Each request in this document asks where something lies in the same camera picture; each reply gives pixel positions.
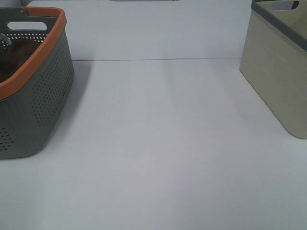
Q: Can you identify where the brown towel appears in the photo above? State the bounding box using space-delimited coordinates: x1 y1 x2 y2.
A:
0 38 40 82

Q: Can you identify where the grey perforated basket orange rim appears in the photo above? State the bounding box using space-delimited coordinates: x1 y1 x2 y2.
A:
0 7 74 160

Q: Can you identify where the beige basket grey rim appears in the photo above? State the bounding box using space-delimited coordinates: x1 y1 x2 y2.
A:
239 0 307 139

